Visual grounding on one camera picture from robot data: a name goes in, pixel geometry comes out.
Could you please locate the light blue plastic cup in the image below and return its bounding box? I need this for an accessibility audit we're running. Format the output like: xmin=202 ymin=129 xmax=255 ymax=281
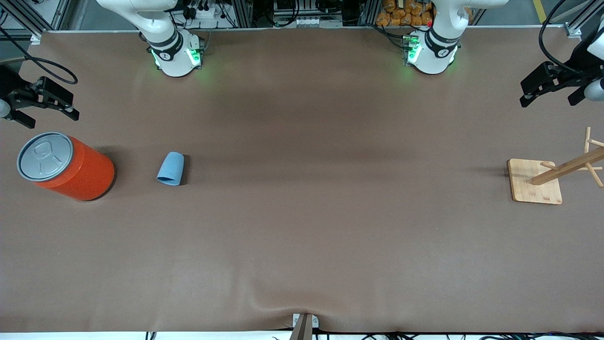
xmin=156 ymin=152 xmax=185 ymax=186

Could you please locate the wooden cup rack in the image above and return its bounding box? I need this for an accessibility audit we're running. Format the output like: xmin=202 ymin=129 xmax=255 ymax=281
xmin=508 ymin=127 xmax=604 ymax=205

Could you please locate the orange can with grey lid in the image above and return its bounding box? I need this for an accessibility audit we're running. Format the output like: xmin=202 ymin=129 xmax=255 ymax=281
xmin=17 ymin=132 xmax=116 ymax=202

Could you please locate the pile of orange items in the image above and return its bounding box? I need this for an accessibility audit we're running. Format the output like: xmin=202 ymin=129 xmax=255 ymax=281
xmin=376 ymin=0 xmax=434 ymax=27

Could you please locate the white power strip with plugs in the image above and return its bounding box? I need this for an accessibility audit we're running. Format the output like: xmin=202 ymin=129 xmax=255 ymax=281
xmin=186 ymin=2 xmax=216 ymax=19

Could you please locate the brown table mat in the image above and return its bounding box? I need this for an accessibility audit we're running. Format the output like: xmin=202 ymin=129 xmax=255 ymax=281
xmin=0 ymin=26 xmax=604 ymax=333

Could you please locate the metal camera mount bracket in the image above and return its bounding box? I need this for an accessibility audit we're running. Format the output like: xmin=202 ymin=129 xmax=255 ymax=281
xmin=289 ymin=313 xmax=319 ymax=340

